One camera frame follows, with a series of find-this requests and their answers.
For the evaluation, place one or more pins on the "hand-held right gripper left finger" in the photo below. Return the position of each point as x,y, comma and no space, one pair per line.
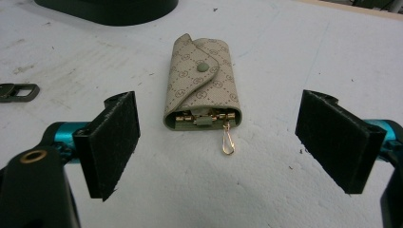
107,148

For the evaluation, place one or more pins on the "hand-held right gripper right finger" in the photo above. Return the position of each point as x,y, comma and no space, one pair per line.
335,139

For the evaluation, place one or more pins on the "beige patterned key case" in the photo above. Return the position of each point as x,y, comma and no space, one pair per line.
202,85

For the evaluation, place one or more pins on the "dark metal buckle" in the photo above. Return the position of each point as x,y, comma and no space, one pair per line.
19,92

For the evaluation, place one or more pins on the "black rounded base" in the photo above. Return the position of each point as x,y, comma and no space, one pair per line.
107,11

